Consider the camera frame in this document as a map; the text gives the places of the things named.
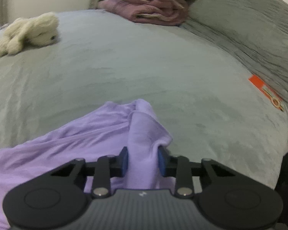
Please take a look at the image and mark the purple pants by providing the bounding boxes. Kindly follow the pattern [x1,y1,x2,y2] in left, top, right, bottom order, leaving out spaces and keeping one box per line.
[0,98,173,230]

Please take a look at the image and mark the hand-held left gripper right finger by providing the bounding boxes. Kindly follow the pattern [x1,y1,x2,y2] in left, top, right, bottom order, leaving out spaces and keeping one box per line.
[157,146,236,198]

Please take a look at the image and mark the grey padded headboard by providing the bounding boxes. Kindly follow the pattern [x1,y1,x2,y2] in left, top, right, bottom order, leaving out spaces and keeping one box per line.
[181,0,288,113]

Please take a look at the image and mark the white plush dog toy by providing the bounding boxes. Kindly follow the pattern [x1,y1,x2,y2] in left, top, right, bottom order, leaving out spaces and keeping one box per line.
[0,11,60,58]

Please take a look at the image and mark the orange paper bag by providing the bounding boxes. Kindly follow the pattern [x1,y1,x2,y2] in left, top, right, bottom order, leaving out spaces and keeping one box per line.
[248,74,285,112]

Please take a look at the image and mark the pink folded quilt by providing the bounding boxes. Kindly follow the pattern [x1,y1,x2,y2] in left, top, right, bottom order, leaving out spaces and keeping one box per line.
[97,0,199,27]

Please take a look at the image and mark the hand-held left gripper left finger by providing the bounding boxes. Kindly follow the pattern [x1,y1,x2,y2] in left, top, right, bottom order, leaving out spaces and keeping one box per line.
[50,146,129,198]

